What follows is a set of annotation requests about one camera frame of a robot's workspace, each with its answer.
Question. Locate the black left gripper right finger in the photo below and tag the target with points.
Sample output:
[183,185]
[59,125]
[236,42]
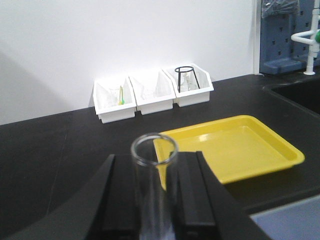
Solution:
[205,210]

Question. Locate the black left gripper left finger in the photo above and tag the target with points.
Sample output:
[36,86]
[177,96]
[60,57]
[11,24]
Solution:
[103,209]

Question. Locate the clear glass test tube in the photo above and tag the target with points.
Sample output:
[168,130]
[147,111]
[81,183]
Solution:
[155,159]

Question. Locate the yellow plastic tray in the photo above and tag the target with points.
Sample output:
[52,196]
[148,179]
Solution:
[237,148]

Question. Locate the left white storage bin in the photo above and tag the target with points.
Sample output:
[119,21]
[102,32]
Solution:
[104,109]

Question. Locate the white storage bin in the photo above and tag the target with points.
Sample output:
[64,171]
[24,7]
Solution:
[153,91]
[193,97]
[104,109]

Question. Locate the middle white storage bin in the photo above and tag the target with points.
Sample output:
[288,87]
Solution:
[153,91]

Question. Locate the right white storage bin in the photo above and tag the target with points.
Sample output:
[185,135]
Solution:
[193,97]

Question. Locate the clear flask in right bin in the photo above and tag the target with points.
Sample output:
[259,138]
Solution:
[188,82]

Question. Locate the black lab sink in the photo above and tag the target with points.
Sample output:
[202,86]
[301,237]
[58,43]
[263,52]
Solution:
[302,93]

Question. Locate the blue pegboard drying rack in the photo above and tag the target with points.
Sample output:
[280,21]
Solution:
[278,53]

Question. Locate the white lab faucet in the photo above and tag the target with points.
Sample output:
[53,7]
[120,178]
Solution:
[310,38]

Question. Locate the clear plastic bag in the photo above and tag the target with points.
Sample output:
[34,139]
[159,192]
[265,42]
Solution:
[279,7]

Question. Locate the black wire tripod stand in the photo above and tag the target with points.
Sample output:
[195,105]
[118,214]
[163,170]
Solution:
[182,69]

